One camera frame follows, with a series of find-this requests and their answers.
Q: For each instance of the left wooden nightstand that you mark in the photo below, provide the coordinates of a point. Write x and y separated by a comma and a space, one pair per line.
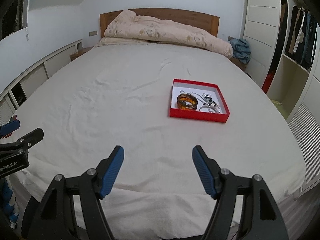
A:
80, 53

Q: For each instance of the blue crumpled cloth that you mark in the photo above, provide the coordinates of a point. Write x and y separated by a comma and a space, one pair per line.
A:
241, 50

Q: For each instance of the wall switch plate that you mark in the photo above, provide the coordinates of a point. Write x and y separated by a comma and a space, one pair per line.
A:
93, 33

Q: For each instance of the beige pillow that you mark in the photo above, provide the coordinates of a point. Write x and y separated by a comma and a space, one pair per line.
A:
108, 41

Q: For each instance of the amber bangle in box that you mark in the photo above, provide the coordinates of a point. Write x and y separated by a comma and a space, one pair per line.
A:
187, 102

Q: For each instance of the blue white gloved hand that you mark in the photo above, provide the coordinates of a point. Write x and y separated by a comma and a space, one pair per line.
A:
8, 203

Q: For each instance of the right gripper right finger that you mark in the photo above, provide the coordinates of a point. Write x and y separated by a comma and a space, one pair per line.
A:
208, 171

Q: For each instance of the red bag in wardrobe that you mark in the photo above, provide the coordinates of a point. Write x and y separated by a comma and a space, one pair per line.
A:
267, 82

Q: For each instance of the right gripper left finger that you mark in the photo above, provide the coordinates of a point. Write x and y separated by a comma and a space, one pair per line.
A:
107, 172

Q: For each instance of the wooden headboard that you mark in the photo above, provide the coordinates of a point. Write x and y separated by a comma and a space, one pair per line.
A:
209, 23

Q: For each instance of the low white wall cabinet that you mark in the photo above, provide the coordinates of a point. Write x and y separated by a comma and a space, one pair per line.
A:
31, 79

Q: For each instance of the right wooden nightstand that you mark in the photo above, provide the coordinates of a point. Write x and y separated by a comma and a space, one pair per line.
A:
238, 63

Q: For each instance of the hanging dark clothes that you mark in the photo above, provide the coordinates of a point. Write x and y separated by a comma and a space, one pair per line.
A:
301, 43

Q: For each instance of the white wardrobe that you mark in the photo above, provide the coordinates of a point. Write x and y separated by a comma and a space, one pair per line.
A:
294, 90

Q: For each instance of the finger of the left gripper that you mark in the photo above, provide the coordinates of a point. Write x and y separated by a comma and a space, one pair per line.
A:
10, 127
30, 139

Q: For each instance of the red jewelry box tray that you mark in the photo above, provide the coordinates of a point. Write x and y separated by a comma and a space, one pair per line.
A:
206, 94

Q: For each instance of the pink floral duvet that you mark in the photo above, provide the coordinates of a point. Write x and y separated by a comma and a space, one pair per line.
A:
129, 25

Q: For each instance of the silver bangle in box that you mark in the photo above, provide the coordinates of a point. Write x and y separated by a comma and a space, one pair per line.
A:
210, 109

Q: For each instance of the wooden nightstand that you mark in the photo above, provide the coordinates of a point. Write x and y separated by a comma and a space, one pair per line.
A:
80, 53
238, 63

